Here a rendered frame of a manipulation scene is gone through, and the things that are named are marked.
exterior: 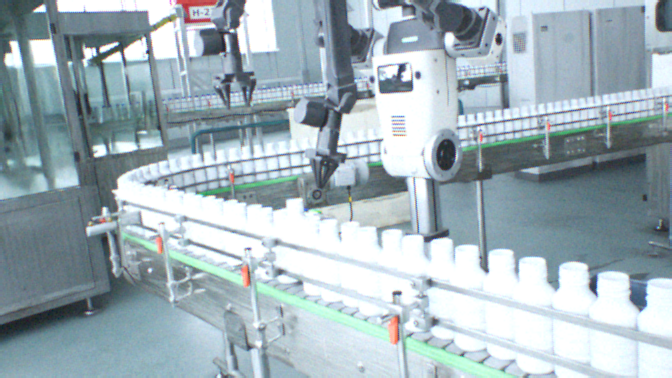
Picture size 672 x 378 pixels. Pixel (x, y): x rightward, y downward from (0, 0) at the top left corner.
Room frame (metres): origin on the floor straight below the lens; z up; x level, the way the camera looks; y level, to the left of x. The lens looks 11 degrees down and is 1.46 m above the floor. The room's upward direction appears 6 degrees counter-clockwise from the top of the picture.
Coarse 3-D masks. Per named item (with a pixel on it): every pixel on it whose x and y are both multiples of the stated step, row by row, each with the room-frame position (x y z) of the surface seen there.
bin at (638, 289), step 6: (594, 276) 1.29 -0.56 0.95; (594, 282) 1.29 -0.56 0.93; (630, 282) 1.24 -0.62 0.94; (636, 282) 1.23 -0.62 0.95; (642, 282) 1.22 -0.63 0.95; (594, 288) 1.28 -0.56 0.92; (630, 288) 1.24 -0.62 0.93; (636, 288) 1.23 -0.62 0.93; (642, 288) 1.22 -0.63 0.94; (630, 294) 1.24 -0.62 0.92; (636, 294) 1.23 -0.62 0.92; (642, 294) 1.22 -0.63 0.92; (636, 300) 1.23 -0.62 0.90; (642, 300) 1.22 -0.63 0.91
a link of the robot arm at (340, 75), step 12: (324, 0) 1.44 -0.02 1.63; (336, 0) 1.44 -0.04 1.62; (324, 12) 1.45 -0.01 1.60; (336, 12) 1.45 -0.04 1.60; (324, 24) 1.47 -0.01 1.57; (336, 24) 1.46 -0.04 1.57; (324, 36) 1.49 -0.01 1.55; (336, 36) 1.47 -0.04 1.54; (348, 36) 1.48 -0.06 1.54; (336, 48) 1.48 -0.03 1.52; (348, 48) 1.49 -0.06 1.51; (336, 60) 1.49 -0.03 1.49; (348, 60) 1.50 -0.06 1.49; (336, 72) 1.49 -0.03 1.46; (348, 72) 1.51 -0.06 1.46; (336, 84) 1.50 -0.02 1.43; (348, 84) 1.51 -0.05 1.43; (336, 96) 1.52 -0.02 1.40
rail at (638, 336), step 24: (192, 240) 1.62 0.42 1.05; (264, 264) 1.33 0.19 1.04; (360, 264) 1.06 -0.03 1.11; (336, 288) 1.13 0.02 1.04; (456, 288) 0.89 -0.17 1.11; (528, 312) 0.79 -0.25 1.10; (552, 312) 0.76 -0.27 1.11; (480, 336) 0.86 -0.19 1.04; (624, 336) 0.69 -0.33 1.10; (648, 336) 0.66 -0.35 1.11; (552, 360) 0.76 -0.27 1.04
